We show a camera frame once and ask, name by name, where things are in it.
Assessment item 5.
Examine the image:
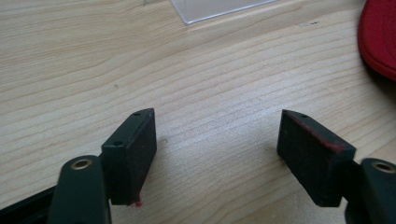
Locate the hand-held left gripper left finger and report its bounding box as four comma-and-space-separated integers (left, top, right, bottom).
47, 107, 158, 224

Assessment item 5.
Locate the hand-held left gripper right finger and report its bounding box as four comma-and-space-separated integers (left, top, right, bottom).
276, 108, 396, 224

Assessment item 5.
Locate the red cap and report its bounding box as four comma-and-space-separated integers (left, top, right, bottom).
357, 0, 396, 82

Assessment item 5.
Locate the clear plastic sheet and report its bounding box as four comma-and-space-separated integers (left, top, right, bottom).
169, 0, 278, 25

